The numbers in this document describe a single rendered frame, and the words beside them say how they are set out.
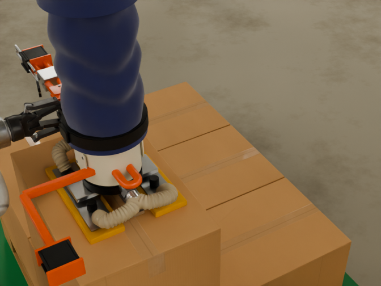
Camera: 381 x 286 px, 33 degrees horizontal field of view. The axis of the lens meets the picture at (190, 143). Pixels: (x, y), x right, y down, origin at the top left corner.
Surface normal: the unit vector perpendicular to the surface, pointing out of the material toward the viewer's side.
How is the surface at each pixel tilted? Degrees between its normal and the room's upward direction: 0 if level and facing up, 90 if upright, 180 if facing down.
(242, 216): 0
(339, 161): 0
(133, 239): 1
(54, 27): 78
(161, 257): 89
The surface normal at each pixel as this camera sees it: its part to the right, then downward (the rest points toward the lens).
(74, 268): 0.50, 0.52
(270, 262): 0.00, -0.78
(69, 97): -0.67, 0.23
